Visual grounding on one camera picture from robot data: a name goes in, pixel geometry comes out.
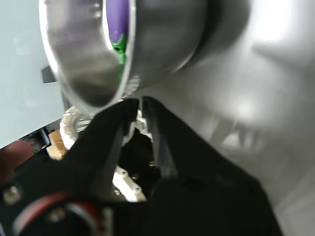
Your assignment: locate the purple toy aubergine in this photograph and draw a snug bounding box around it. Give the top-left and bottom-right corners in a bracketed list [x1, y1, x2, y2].
[106, 0, 129, 65]

